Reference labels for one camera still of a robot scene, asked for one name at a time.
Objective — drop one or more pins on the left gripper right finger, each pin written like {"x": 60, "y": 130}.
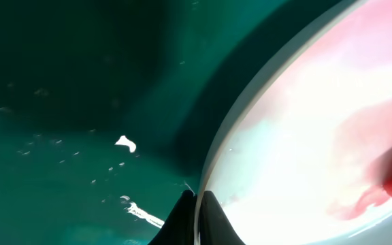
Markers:
{"x": 216, "y": 224}

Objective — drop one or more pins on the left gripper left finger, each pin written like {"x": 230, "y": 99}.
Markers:
{"x": 179, "y": 225}

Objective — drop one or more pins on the light blue plate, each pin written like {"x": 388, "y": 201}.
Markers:
{"x": 302, "y": 154}

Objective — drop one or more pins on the teal plastic tray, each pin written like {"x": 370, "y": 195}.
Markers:
{"x": 101, "y": 99}

